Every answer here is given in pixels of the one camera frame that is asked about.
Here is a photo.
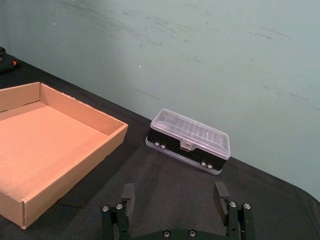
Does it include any black corded tool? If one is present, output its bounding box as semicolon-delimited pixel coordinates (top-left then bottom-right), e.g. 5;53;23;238
0;46;23;76

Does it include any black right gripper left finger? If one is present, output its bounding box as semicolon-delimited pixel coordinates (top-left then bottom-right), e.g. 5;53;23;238
100;183;136;240

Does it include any shallow brown cardboard tray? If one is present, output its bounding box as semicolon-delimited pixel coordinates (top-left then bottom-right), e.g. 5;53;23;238
0;81;129;230

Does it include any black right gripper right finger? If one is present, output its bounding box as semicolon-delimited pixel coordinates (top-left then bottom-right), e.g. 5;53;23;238
213;181;257;240

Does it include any pale wall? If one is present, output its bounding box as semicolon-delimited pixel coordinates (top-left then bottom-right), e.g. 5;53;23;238
0;0;320;202

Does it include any clear plastic case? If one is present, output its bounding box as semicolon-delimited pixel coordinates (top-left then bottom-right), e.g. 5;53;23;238
144;108;231;175

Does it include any black table cloth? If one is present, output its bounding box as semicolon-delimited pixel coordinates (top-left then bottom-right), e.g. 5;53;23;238
0;52;320;240

